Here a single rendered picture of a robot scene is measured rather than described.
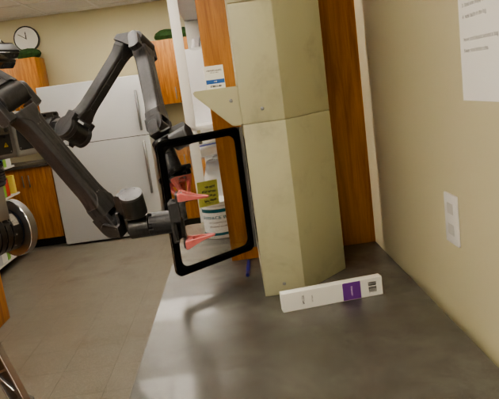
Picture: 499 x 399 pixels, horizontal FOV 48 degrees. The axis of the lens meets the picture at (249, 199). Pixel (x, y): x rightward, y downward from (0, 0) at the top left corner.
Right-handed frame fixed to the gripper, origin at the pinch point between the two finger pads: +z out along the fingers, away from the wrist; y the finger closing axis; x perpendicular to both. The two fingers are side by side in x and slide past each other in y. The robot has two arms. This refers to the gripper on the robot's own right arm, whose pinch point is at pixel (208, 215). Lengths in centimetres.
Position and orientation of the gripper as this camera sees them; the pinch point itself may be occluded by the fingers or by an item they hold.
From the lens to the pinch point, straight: 140.2
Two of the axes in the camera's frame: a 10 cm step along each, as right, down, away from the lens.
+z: 9.9, -1.5, 0.0
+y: -1.5, -9.7, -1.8
